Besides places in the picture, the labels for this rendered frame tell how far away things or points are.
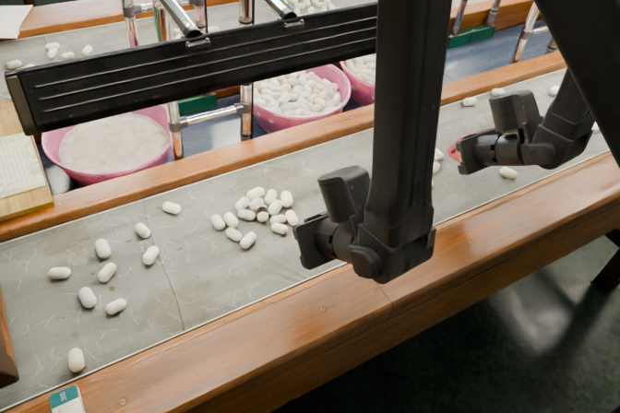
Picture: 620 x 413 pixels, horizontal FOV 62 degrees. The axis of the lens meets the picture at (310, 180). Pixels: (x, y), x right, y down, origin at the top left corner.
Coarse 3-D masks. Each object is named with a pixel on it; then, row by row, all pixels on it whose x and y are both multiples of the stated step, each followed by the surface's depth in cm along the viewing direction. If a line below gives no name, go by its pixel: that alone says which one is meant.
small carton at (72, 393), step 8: (56, 392) 68; (64, 392) 68; (72, 392) 68; (56, 400) 67; (64, 400) 67; (72, 400) 67; (80, 400) 68; (56, 408) 66; (64, 408) 66; (72, 408) 67; (80, 408) 67
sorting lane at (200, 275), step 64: (448, 128) 123; (192, 192) 101; (320, 192) 104; (448, 192) 108; (512, 192) 109; (0, 256) 87; (64, 256) 88; (128, 256) 89; (192, 256) 91; (256, 256) 92; (64, 320) 80; (128, 320) 81; (192, 320) 82; (64, 384) 73
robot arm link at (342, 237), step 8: (344, 224) 65; (336, 232) 68; (344, 232) 66; (352, 232) 63; (336, 240) 67; (344, 240) 65; (352, 240) 64; (336, 248) 67; (344, 248) 65; (344, 256) 66
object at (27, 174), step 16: (0, 144) 101; (16, 144) 101; (0, 160) 98; (16, 160) 98; (32, 160) 98; (0, 176) 95; (16, 176) 95; (32, 176) 95; (0, 192) 92; (16, 192) 92
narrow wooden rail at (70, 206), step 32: (512, 64) 142; (544, 64) 144; (448, 96) 128; (288, 128) 114; (320, 128) 115; (352, 128) 117; (192, 160) 104; (224, 160) 105; (256, 160) 108; (96, 192) 96; (128, 192) 97; (160, 192) 100; (0, 224) 89; (32, 224) 90
